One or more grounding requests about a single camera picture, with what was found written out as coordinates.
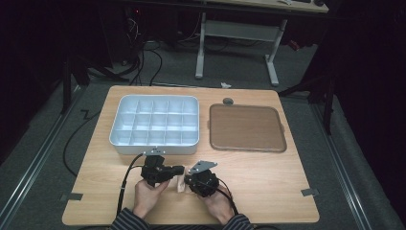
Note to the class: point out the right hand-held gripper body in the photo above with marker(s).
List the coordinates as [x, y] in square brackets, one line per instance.
[202, 185]

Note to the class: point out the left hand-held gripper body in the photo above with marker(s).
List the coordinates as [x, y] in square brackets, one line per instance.
[154, 172]

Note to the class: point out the beige sock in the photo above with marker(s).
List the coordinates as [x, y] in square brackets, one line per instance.
[181, 187]

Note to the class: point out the white divided storage box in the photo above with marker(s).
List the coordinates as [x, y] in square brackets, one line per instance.
[153, 123]

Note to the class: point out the person's left hand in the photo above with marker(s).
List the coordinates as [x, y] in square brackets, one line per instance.
[148, 198]

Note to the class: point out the person's right hand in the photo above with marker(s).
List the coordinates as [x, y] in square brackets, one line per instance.
[218, 207]

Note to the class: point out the brown tray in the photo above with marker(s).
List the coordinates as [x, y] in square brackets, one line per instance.
[245, 127]

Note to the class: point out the dark round table grommet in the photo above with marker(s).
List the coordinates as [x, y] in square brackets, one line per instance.
[228, 101]

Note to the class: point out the grey tape piece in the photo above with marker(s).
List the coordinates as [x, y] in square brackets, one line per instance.
[309, 192]
[72, 196]

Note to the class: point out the white paper scrap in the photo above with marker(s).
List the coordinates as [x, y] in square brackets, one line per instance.
[226, 85]

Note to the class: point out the black metal stand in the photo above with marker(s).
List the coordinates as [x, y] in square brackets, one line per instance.
[328, 105]
[67, 86]

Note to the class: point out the white-legged wooden desk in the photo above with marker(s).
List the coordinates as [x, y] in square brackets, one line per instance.
[239, 30]

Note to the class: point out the small red object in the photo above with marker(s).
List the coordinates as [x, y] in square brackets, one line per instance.
[294, 45]

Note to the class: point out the metal floor rail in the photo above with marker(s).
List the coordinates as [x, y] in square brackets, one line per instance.
[38, 163]
[341, 166]

